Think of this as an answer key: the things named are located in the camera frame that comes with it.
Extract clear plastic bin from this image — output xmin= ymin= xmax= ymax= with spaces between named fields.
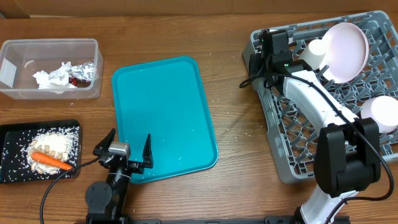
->
xmin=1 ymin=39 xmax=103 ymax=100

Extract rice and peanut shells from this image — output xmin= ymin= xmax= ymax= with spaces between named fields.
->
xmin=1 ymin=127 xmax=80 ymax=181

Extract red snack wrapper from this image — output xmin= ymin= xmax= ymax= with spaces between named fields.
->
xmin=68 ymin=62 xmax=94 ymax=88

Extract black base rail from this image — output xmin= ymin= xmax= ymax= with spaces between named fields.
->
xmin=130 ymin=216 xmax=296 ymax=224

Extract white napkin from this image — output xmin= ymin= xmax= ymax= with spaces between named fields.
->
xmin=49 ymin=62 xmax=75 ymax=88

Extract teal plastic serving tray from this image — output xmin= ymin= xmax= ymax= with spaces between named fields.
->
xmin=112 ymin=56 xmax=219 ymax=184

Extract black waste tray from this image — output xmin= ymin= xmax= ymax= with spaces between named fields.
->
xmin=0 ymin=119 xmax=83 ymax=184

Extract large pink plate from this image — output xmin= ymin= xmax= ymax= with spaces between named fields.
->
xmin=320 ymin=22 xmax=369 ymax=83

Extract pink bowl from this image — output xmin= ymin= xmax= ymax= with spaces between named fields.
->
xmin=361 ymin=96 xmax=397 ymax=133

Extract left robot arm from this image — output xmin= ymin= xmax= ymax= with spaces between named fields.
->
xmin=85 ymin=129 xmax=154 ymax=223

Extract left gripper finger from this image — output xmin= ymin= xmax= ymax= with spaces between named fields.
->
xmin=142 ymin=134 xmax=154 ymax=169
xmin=93 ymin=128 xmax=116 ymax=157

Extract torn white tissue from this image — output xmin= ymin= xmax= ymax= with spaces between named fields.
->
xmin=33 ymin=70 xmax=76 ymax=94

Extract orange carrot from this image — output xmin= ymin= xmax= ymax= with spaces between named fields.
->
xmin=31 ymin=152 xmax=73 ymax=170

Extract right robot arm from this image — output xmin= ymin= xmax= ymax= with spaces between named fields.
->
xmin=249 ymin=29 xmax=381 ymax=223

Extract white paper cup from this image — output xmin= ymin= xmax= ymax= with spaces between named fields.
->
xmin=299 ymin=39 xmax=326 ymax=70

